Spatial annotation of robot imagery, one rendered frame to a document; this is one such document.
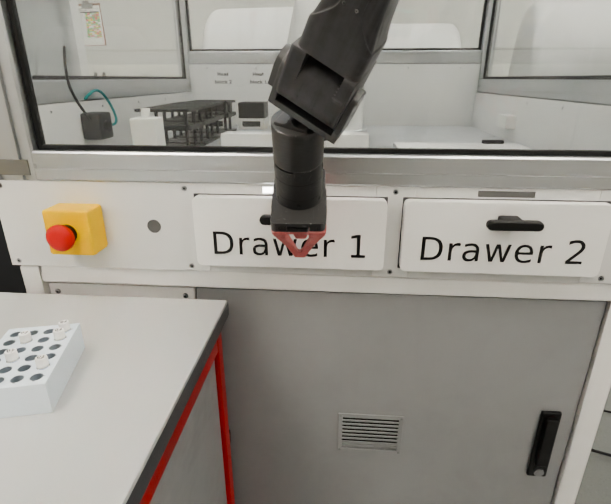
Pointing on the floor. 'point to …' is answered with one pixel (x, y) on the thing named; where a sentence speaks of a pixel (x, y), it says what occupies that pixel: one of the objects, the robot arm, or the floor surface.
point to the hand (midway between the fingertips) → (300, 243)
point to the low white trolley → (110, 405)
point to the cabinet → (398, 380)
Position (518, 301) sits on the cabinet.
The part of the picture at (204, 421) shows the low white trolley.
